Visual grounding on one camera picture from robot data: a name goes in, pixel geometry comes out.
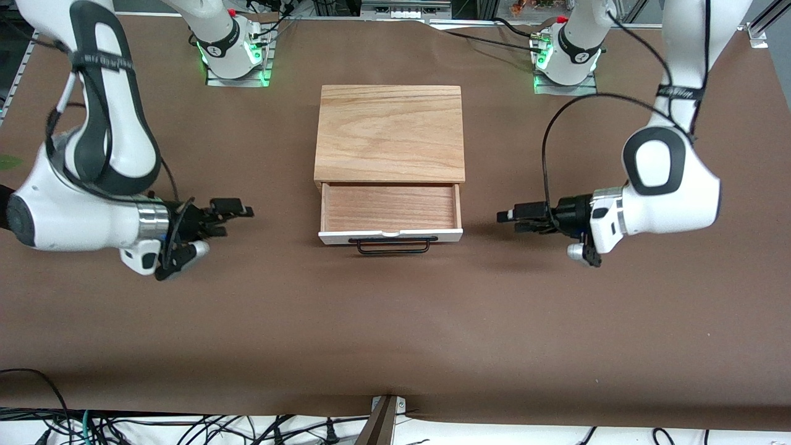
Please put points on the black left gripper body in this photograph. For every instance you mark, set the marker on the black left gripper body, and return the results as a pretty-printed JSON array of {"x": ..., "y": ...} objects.
[{"x": 570, "y": 214}]

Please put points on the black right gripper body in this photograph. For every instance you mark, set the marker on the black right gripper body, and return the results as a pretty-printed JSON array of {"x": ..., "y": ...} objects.
[{"x": 190, "y": 220}]

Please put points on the white-fronted wooden drawer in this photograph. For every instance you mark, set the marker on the white-fronted wooden drawer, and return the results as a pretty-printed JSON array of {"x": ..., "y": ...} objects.
[{"x": 389, "y": 207}]

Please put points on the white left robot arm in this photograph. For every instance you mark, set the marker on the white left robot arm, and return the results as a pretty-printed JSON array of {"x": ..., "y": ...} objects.
[{"x": 667, "y": 204}]

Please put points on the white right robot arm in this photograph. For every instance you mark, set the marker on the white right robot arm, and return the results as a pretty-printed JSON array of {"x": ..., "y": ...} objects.
[{"x": 68, "y": 216}]

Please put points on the wooden drawer cabinet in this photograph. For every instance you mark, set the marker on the wooden drawer cabinet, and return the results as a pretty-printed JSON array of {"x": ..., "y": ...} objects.
[{"x": 389, "y": 133}]

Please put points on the paper table cover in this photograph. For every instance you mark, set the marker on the paper table cover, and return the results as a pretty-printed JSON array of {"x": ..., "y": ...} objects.
[{"x": 395, "y": 309}]

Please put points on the black cylindrical object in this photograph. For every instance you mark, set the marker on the black cylindrical object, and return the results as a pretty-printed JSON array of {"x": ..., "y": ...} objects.
[{"x": 3, "y": 204}]

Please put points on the grey electronics box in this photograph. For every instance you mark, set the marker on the grey electronics box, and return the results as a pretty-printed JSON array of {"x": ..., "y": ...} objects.
[{"x": 401, "y": 9}]

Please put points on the long aluminium frame rail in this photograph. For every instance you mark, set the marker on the long aluminium frame rail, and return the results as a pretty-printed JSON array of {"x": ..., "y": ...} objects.
[{"x": 636, "y": 25}]

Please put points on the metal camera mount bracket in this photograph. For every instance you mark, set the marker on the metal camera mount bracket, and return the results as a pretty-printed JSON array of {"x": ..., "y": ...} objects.
[{"x": 383, "y": 420}]

